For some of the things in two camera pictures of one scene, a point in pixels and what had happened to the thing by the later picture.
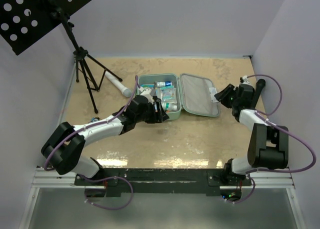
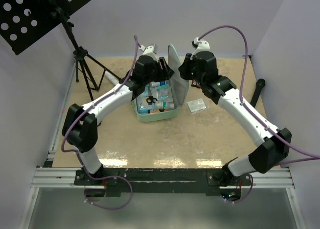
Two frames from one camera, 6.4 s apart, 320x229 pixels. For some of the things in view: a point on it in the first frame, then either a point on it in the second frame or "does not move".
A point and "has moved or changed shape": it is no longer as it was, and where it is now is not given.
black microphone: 260,85 does not move
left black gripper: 163,116 to 166,72
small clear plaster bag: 213,91 has moved or changed shape
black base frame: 160,182 does not move
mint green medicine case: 173,94 has moved or changed shape
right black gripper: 222,96 to 183,69
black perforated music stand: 27,15 does not move
